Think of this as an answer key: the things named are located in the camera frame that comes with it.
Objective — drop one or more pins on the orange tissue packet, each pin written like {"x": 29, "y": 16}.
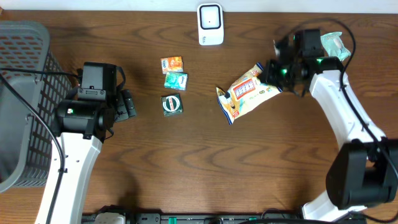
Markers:
{"x": 172, "y": 64}

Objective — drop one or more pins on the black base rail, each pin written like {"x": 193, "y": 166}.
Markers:
{"x": 142, "y": 216}

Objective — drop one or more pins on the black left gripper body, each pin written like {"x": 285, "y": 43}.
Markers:
{"x": 121, "y": 108}

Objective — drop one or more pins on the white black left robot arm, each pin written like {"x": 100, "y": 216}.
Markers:
{"x": 80, "y": 128}

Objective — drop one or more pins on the light teal packet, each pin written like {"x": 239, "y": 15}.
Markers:
{"x": 334, "y": 46}

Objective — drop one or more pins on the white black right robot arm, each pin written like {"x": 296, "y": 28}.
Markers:
{"x": 364, "y": 172}

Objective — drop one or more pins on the white barcode scanner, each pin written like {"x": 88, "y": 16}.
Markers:
{"x": 210, "y": 24}

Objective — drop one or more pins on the teal tissue packet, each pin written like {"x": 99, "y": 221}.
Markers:
{"x": 176, "y": 81}

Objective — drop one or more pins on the grey plastic mesh basket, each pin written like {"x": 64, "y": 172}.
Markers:
{"x": 30, "y": 67}

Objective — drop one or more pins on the green Zam-Buk box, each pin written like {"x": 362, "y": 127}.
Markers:
{"x": 171, "y": 105}

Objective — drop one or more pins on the yellow snack bag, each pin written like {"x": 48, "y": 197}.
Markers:
{"x": 245, "y": 94}

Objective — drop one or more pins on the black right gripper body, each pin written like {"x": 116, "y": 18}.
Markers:
{"x": 281, "y": 74}

